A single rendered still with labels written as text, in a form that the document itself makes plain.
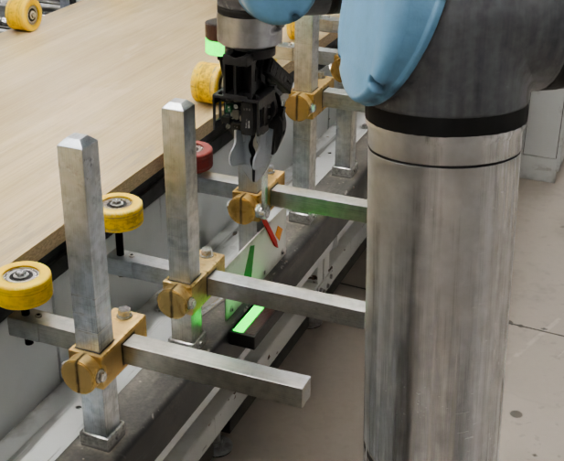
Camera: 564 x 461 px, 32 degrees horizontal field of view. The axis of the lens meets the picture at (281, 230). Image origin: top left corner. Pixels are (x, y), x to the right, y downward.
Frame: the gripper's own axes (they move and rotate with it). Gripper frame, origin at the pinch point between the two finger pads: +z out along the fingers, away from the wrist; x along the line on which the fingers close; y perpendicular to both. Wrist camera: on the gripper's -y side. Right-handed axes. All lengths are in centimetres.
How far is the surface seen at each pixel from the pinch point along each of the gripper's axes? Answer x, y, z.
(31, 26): -93, -74, 6
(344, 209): 7.8, -18.8, 12.8
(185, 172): -6.4, 10.5, -2.9
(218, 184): -15.6, -18.8, 12.4
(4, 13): -100, -73, 4
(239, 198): -8.4, -11.9, 10.9
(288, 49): -23, -68, 2
